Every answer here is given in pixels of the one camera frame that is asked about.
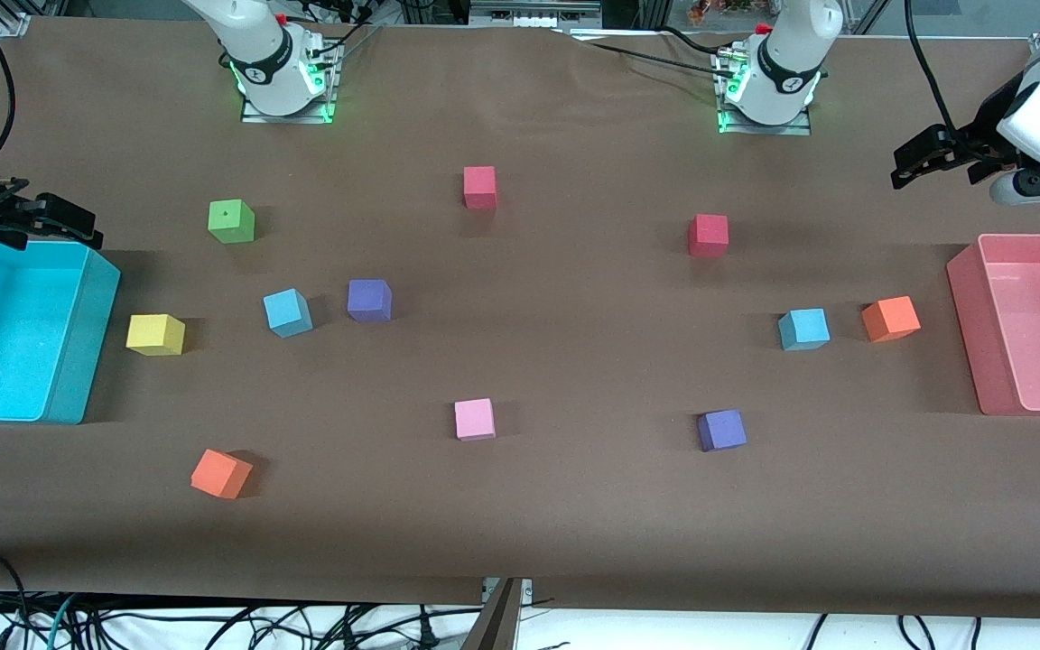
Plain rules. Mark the light blue foam cube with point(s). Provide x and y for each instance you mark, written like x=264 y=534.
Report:
x=287 y=312
x=803 y=329

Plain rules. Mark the dark metal beam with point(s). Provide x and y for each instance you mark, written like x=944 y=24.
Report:
x=497 y=627

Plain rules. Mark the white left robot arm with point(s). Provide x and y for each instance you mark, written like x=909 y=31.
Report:
x=791 y=50

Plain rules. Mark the yellow foam cube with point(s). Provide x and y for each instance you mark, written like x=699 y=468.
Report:
x=155 y=334

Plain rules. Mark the green foam cube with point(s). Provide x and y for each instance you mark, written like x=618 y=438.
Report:
x=230 y=222

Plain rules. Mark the grey power strip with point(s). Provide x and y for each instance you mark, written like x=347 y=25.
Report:
x=529 y=16

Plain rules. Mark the orange foam cube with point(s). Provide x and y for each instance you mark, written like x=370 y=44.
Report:
x=890 y=319
x=221 y=473

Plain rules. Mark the silver table bracket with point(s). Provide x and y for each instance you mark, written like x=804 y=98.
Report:
x=525 y=591

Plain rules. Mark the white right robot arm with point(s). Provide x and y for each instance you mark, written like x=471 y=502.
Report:
x=258 y=41

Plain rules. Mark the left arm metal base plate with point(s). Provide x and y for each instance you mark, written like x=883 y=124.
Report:
x=795 y=129

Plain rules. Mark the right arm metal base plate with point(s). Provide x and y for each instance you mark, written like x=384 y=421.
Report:
x=326 y=104

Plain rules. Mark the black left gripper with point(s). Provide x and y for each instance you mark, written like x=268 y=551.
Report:
x=980 y=128

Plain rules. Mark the silver corner bracket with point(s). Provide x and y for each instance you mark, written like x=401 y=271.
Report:
x=13 y=24

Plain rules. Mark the pink foam cube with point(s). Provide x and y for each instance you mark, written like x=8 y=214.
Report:
x=474 y=419

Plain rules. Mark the purple foam cube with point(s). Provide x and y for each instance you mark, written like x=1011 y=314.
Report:
x=721 y=430
x=369 y=300

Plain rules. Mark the red foam cube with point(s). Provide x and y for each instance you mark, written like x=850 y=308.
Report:
x=708 y=235
x=479 y=187

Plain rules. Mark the cyan plastic bin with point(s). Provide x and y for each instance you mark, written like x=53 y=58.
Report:
x=5 y=343

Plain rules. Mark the brown table cover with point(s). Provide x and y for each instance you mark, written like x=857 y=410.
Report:
x=574 y=506

